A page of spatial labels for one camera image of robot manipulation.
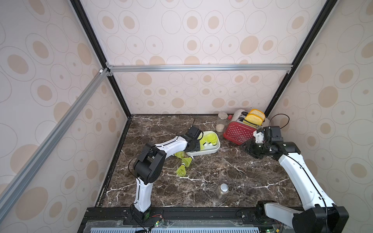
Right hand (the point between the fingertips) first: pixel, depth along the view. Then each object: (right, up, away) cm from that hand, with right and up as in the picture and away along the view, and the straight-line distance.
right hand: (240, 148), depth 78 cm
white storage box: (-15, -3, +19) cm, 24 cm away
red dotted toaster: (+4, +9, +15) cm, 18 cm away
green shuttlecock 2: (-11, +4, +20) cm, 23 cm away
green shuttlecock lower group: (-33, -15, +12) cm, 38 cm away
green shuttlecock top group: (-33, -6, +15) cm, 37 cm away
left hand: (-21, -1, +17) cm, 27 cm away
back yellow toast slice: (+16, +20, +13) cm, 28 cm away
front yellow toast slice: (+12, +16, +10) cm, 23 cm away
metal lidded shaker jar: (-11, -20, -6) cm, 24 cm away
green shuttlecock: (-17, +3, +22) cm, 28 cm away
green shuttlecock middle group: (-29, -10, +12) cm, 33 cm away
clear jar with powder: (-5, +15, +24) cm, 29 cm away
